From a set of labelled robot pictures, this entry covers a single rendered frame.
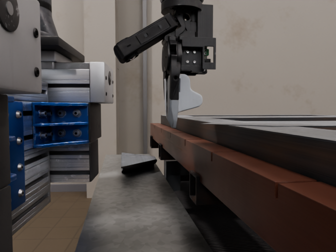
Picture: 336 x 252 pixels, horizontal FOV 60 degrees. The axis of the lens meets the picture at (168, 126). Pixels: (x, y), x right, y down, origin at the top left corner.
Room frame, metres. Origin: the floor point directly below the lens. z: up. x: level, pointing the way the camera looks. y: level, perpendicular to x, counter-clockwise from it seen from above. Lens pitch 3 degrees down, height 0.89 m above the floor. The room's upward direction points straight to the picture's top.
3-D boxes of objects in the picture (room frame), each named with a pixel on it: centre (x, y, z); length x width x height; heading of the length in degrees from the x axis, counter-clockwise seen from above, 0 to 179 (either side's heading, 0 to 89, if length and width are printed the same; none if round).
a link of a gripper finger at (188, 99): (0.50, -0.03, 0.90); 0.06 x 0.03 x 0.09; 99
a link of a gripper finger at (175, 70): (0.49, -0.01, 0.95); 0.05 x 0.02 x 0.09; 9
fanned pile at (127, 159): (1.05, 0.11, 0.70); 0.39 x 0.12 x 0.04; 9
